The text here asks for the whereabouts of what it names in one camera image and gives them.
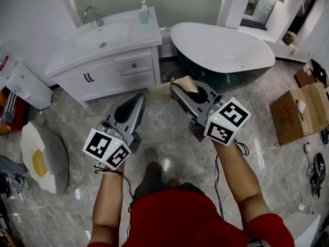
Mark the person's dark trousers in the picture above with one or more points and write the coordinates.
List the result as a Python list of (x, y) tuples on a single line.
[(151, 176)]

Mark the person's left forearm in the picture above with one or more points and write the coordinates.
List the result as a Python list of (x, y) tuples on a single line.
[(108, 202)]

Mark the person's brown shoe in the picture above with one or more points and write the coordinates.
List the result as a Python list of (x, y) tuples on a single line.
[(151, 155), (174, 182)]

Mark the dark framed window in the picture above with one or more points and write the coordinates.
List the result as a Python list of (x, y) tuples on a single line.
[(260, 6)]

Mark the black round bin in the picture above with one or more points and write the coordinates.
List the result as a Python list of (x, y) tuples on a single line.
[(176, 76)]

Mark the blue soap dispenser bottle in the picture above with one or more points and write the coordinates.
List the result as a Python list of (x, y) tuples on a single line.
[(144, 15)]

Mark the chrome faucet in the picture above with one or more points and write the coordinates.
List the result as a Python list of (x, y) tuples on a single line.
[(97, 20)]

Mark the blue denim cloth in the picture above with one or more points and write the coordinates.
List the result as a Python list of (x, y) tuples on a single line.
[(10, 165)]

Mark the white computer mouse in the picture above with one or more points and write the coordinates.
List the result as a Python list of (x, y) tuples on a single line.
[(307, 148)]

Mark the fried egg cushion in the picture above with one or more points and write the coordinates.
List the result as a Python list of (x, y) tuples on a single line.
[(46, 163)]

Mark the white crumpled tissue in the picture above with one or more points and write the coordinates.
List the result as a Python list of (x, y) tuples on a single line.
[(300, 107)]

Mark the stained clear plastic bag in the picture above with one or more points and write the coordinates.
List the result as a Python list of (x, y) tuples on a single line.
[(189, 85)]

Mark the white sink vanity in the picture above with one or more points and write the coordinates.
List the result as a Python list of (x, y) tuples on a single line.
[(102, 78)]

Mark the chrome sink drain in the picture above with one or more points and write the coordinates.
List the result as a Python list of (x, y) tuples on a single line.
[(102, 45)]

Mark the person's right forearm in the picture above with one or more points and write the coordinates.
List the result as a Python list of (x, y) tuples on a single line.
[(239, 181)]

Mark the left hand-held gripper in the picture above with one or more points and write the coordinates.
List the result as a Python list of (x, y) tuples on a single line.
[(128, 122)]

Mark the red bag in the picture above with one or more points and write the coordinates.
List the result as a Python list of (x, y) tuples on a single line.
[(19, 114)]

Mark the white rectangular box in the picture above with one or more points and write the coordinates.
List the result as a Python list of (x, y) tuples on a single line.
[(30, 86)]

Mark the dark brown flat box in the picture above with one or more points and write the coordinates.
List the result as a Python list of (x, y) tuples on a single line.
[(304, 77)]

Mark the black electronic device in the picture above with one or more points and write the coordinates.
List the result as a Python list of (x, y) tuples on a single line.
[(318, 171)]

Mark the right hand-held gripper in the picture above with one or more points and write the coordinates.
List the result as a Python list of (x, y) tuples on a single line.
[(221, 122)]

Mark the person's red shirt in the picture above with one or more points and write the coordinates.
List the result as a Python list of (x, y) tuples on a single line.
[(180, 220)]

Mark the large cardboard box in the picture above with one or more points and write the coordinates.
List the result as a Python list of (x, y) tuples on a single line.
[(288, 117)]

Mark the white bathtub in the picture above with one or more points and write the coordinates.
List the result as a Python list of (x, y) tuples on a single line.
[(218, 50)]

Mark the beige small object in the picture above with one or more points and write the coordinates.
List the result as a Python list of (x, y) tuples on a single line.
[(291, 40)]

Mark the striped cloth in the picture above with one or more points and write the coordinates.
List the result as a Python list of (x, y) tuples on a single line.
[(10, 104)]

